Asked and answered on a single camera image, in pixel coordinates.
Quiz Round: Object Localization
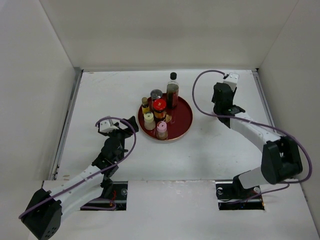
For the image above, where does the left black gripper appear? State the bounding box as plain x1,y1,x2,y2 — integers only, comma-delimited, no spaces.
104,116,138,147

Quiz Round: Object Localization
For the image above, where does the small yellow label bottle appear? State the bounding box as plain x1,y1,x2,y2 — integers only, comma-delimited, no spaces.
141,97,150,115

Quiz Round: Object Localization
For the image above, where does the cream cap spice jar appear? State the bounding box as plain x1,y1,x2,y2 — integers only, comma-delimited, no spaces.
143,112,156,131

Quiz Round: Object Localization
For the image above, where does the red lid sauce jar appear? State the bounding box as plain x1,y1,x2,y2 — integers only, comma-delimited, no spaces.
152,98,167,121

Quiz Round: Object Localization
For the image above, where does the pink cap spice jar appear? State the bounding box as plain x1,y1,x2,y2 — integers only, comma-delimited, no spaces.
155,121,168,140

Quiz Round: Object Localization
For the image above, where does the silver cap spice shaker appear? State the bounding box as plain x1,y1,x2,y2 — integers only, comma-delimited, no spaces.
150,89,163,101

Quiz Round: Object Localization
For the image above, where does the tall dark soy sauce bottle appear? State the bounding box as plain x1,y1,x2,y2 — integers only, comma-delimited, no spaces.
166,72,179,109

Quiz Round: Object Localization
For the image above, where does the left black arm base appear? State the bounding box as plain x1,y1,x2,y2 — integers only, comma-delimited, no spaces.
80,181,129,211

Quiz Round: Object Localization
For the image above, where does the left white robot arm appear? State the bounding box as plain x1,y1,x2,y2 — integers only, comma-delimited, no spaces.
18,116,139,240

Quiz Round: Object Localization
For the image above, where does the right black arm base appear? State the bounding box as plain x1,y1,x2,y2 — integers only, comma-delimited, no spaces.
215,177,265,211

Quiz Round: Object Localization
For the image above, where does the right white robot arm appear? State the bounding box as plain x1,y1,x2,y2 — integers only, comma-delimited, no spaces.
211,82,303,198

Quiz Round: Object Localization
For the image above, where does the round red tray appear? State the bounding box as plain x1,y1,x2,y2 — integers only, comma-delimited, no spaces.
137,96,193,141

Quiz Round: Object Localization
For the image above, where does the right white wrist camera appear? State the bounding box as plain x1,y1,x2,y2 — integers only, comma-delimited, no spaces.
223,73,240,92

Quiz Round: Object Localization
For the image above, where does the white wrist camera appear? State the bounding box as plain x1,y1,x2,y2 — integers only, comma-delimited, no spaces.
223,73,240,92
95,116,119,134

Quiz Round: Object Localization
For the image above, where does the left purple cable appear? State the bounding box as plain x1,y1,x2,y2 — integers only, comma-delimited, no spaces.
18,116,138,220

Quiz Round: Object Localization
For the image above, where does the purple cable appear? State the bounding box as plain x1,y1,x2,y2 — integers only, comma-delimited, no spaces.
191,69,313,205
18,116,138,220

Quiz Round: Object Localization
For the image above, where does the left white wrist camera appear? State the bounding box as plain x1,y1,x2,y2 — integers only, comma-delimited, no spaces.
95,116,119,134

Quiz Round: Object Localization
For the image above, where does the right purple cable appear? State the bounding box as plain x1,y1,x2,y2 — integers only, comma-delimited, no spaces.
191,69,313,205

